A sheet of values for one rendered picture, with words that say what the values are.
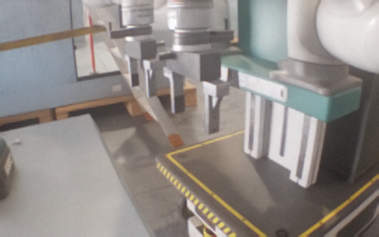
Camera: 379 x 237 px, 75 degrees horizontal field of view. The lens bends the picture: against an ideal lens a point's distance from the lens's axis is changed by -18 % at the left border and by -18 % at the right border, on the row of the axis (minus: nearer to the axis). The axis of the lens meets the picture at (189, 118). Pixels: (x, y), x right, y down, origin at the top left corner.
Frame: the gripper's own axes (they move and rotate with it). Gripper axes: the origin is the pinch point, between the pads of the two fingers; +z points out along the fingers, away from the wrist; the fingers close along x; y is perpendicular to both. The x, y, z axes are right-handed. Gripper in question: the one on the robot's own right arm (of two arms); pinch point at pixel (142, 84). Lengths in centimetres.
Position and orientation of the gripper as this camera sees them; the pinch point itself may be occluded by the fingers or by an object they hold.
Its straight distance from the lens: 86.1
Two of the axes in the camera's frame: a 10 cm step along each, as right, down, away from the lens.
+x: -5.1, -3.0, 8.1
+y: 8.6, -2.1, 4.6
